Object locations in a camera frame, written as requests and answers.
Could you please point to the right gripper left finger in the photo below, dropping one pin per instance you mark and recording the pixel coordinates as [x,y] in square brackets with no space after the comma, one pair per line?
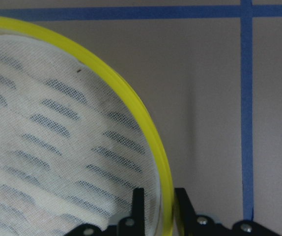
[134,224]

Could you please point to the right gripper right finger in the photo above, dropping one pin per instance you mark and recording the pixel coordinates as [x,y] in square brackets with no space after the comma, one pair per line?
[188,222]

